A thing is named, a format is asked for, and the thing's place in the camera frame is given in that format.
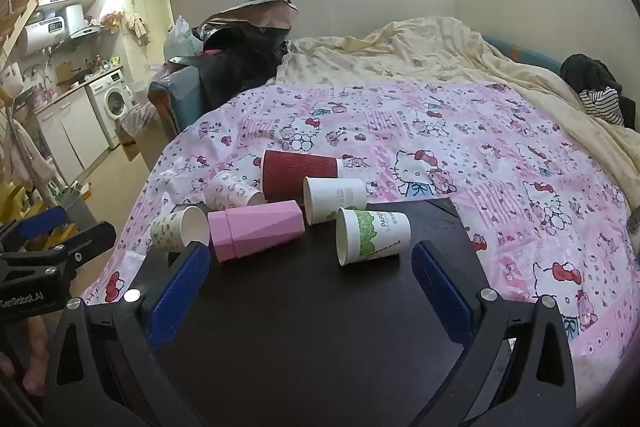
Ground range hood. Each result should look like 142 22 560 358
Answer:
67 24 103 40

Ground pink and black cloth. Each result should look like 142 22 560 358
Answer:
202 0 299 32

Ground white cup small heart print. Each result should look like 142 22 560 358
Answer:
150 205 211 254

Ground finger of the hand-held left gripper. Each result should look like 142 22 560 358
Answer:
0 205 69 244
47 221 117 279

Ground maroon ribbed paper cup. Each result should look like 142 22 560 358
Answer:
260 150 345 202

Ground white base cabinet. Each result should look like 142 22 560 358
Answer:
35 89 111 182

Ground black clothing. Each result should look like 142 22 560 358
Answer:
560 53 640 130

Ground blue padded chair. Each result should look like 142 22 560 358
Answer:
147 66 211 142

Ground yellow wooden chair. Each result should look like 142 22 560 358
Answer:
0 184 31 228

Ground pink cartoon printed blanket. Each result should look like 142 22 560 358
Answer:
82 79 640 373

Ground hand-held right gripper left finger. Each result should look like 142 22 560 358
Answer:
42 243 226 427

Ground white plastic bag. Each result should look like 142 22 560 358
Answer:
162 16 206 60

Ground white water heater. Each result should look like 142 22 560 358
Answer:
25 4 86 55

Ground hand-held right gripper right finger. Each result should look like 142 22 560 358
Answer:
411 240 582 427

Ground teal mattress edge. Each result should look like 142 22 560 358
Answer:
480 32 566 72

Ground white cup pale green print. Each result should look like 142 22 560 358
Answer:
303 177 368 226

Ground white cup green leaf print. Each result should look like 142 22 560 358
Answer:
335 208 412 267

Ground white washing machine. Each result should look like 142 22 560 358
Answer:
85 68 135 150

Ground grey box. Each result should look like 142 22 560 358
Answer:
65 184 101 228

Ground white cup cartoon cat print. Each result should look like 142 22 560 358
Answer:
205 170 266 211

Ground black white striped garment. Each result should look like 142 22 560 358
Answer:
579 88 625 126

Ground brown bin with plastic bag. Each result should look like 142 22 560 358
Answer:
115 104 161 162

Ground person's left hand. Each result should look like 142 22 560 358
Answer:
0 319 52 398

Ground black bag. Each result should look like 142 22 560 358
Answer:
200 24 291 112

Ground cream duvet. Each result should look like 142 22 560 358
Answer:
265 16 640 212

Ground pink faceted cup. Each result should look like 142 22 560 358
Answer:
207 200 306 263

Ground hanging pale clothes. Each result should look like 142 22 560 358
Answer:
0 62 56 188

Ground hanging cloths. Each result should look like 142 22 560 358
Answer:
100 9 151 45

